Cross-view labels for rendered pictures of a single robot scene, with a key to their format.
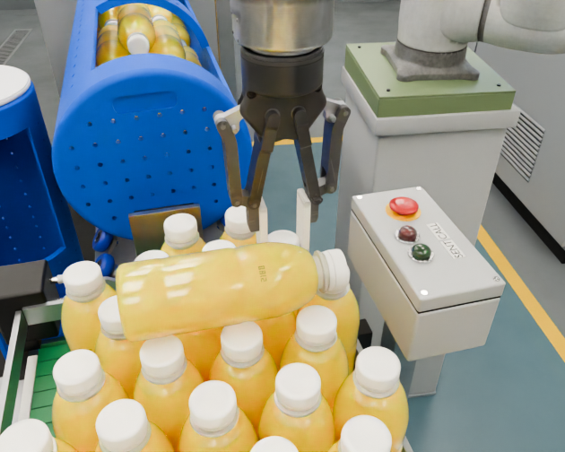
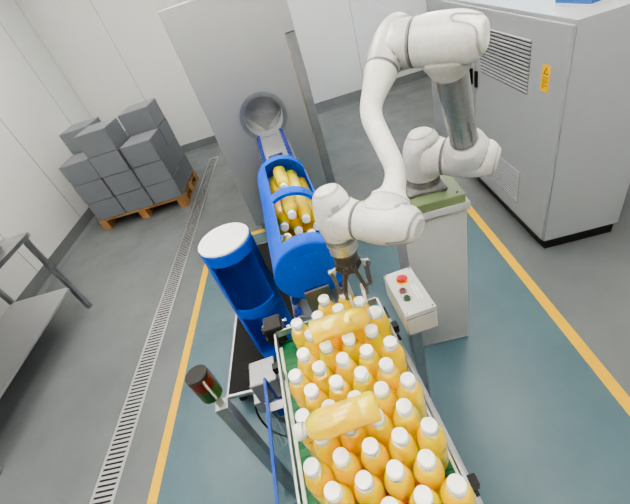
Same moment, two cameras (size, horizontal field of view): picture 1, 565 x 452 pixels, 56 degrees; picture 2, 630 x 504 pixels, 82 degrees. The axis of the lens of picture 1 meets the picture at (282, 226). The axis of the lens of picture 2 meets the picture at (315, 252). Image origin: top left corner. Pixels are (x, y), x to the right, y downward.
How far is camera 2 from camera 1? 0.63 m
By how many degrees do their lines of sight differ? 12
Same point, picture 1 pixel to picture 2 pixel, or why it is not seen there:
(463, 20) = (431, 170)
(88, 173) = (287, 280)
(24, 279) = (273, 322)
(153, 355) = (323, 346)
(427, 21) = (415, 172)
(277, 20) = (340, 251)
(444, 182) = (441, 238)
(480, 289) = (426, 309)
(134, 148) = (301, 268)
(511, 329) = (512, 293)
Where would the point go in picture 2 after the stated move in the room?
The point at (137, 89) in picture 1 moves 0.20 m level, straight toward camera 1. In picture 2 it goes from (299, 250) to (310, 285)
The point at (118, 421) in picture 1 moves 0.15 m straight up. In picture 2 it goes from (317, 366) to (303, 335)
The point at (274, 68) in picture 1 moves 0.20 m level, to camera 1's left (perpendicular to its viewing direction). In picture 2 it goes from (342, 261) to (277, 272)
